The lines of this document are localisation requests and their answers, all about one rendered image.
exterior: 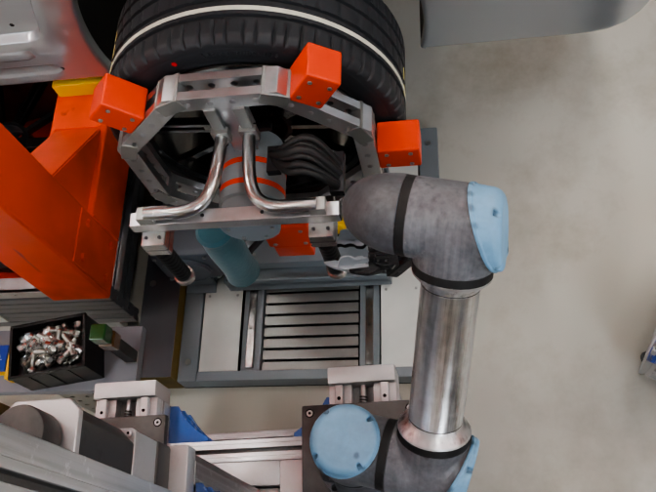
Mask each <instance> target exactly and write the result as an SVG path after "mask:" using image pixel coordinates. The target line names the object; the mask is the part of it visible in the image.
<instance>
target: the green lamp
mask: <svg viewBox="0 0 656 492"><path fill-rule="evenodd" d="M111 335H112V328H111V327H109V326H108V325H107V324H92V325H91V329H90V335H89V340H90V341H91V342H93V343H94V344H96V345H108V344H110V342H111Z"/></svg>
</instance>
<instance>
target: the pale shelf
mask: <svg viewBox="0 0 656 492"><path fill-rule="evenodd" d="M111 328H112V331H113V330H114V331H116V332H117V333H118V334H120V335H121V339H122V340H123V341H124V342H126V343H127V344H128V345H130V346H131V347H132V348H133V349H135V350H138V351H139V358H138V363H125V361H123V360H122V359H121V358H119V357H118V356H116V355H115V354H114V353H112V352H111V351H109V350H105V351H104V378H101V379H96V380H91V381H87V382H80V383H74V384H69V385H63V386H58V387H52V388H48V389H38V390H30V389H27V388H25V387H23V386H21V385H19V384H17V383H11V382H9V381H7V380H5V379H4V376H0V395H33V394H81V393H95V384H102V383H117V382H131V381H140V380H141V373H142V366H143V358H144V343H145V335H146V329H145V328H144V327H143V326H126V327H111ZM5 345H10V331H0V346H5Z"/></svg>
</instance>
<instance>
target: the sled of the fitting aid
mask: <svg viewBox="0 0 656 492"><path fill-rule="evenodd" d="M224 283H225V285H226V286H227V287H228V289H229V290H230V291H246V290H269V289H293V288H316V287H340V286H363V285H387V284H392V277H390V276H387V271H386V272H385V273H383V272H382V273H379V274H376V275H371V276H364V275H358V274H353V273H350V272H347V274H346V276H345V277H343V278H341V279H333V278H331V277H330V276H329V275H328V273H327V270H326V266H307V267H286V268H265V269H260V274H259V276H258V278H257V280H256V281H255V282H254V283H253V284H251V285H249V286H247V287H242V288H241V287H235V286H233V285H231V284H230V283H229V282H228V280H227V279H226V276H225V279H224Z"/></svg>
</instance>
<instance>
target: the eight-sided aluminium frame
mask: <svg viewBox="0 0 656 492"><path fill-rule="evenodd" d="M290 85H291V69H287V68H283V67H281V66H278V65H276V66H268V65H263V67H253V68H242V69H232V70H221V71H210V72H198V73H188V74H180V73H176V74H174V75H166V76H164V77H163V78H162V79H161V80H159V81H158V82H157V85H156V86H155V88H154V89H153V90H152V91H151V92H150V93H149V94H148V96H147V100H146V107H145V114H144V120H143V121H142V123H141V124H140V125H139V126H138V127H137V128H136V129H135V130H134V131H133V132H132V133H131V134H129V133H126V132H123V131H120V134H119V140H118V147H117V151H118V152H119V153H120V155H121V158H122V159H124V160H125V161H126V162H127V164H128V165H129V166H130V168H131V169H132V170H133V171H134V173H135V174H136V175H137V176H138V178H139V179H140V180H141V182H142V183H143V184H144V186H145V187H146V188H147V189H148V191H149V192H150V195H151V196H153V197H154V198H155V199H156V200H158V201H161V202H163V203H165V204H171V205H175V206H179V205H184V204H187V203H189V202H191V201H193V200H195V199H196V198H197V197H198V196H199V195H200V193H201V192H202V190H203V188H204V186H205V184H202V183H199V182H196V181H193V180H190V179H187V178H184V177H181V176H178V175H175V174H173V173H172V172H170V170H169V169H168V167H167V166H166V164H165V163H164V162H163V160H162V159H161V157H160V156H159V154H158V153H157V152H156V150H155V149H154V147H153V146H152V144H151V143H150V142H149V141H150V140H151V139H152V138H153V137H154V135H155V134H156V133H157V132H158V131H159V130H160V129H161V128H162V127H163V126H164V125H165V124H166V123H167V122H168V121H169V120H170V119H171V118H172V117H173V116H174V115H175V114H176V113H178V112H184V111H195V110H203V109H208V108H215V109H220V108H232V107H233V106H256V105H275V106H278V107H281V108H283V109H286V110H288V111H291V112H293V113H295V114H298V115H300V116H303V117H304V118H307V119H309V120H312V121H314V122H317V123H319V124H321V125H324V126H326V127H329V128H331V129H334V130H336V131H339V132H341V133H343V134H346V135H348V136H351V137H353V139H354V143H355V147H356V150H357V154H358V158H359V162H360V164H359V165H357V166H356V167H354V168H353V169H351V170H350V171H348V172H347V173H346V189H345V195H346V193H347V191H348V190H349V188H350V187H351V186H352V185H353V184H354V183H356V182H357V181H359V180H361V179H363V178H365V177H368V176H372V175H376V174H382V173H384V168H381V167H380V163H379V159H378V154H377V128H376V124H375V113H374V112H373V110H372V107H371V106H370V105H367V104H365V103H364V102H363V101H357V100H355V99H352V98H350V97H348V96H346V95H343V94H341V93H339V92H335V93H334V94H333V95H332V96H331V98H330V99H329V100H328V101H327V102H326V104H325V105H323V106H322V107H321V108H317V107H314V106H310V105H307V104H304V103H300V102H294V101H291V100H290V99H291V98H290ZM227 87H234V88H227ZM215 88H222V89H215ZM180 191H181V192H180ZM183 192H184V193H183ZM186 193H187V194H186ZM189 194H190V195H189ZM191 195H193V196H191ZM327 195H331V194H330V192H329V185H327V186H325V187H324V188H322V189H321V190H319V191H316V192H305V193H289V194H286V199H296V198H309V197H312V196H327ZM345 195H341V196H335V199H336V200H337V201H341V204H342V205H343V200H344V197H345ZM195 196H196V197H195Z"/></svg>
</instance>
